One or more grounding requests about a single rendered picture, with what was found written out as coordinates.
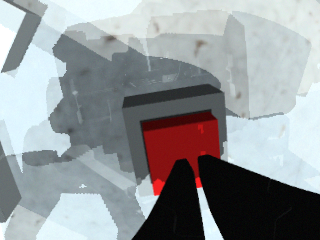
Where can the red button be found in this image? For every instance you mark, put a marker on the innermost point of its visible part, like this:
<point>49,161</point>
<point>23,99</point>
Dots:
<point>163,127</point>

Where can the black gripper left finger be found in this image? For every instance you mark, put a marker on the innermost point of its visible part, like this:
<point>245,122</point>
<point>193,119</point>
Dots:
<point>176,214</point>

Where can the blue button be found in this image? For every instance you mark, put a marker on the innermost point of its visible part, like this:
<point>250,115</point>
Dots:
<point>9,192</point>

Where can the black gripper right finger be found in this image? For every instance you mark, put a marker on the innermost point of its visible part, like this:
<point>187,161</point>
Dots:
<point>249,206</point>

